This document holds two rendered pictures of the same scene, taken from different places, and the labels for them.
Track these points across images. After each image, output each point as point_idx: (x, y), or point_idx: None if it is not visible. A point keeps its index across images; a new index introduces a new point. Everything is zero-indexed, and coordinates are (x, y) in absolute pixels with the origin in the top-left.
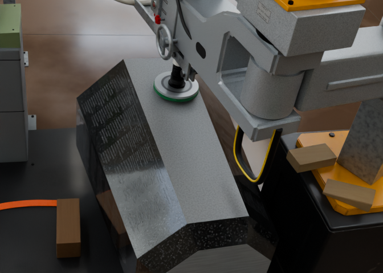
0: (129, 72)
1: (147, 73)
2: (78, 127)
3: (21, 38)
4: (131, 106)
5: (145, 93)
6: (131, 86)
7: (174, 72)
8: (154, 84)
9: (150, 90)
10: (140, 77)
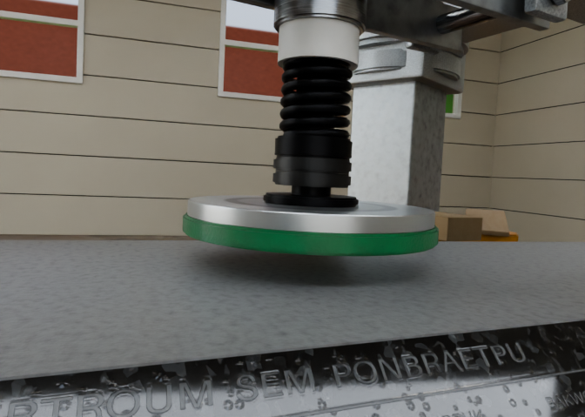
0: (44, 371)
1: (92, 302)
2: None
3: None
4: (554, 416)
5: (394, 309)
6: (303, 378)
7: (346, 110)
8: (337, 233)
9: (334, 298)
10: (166, 322)
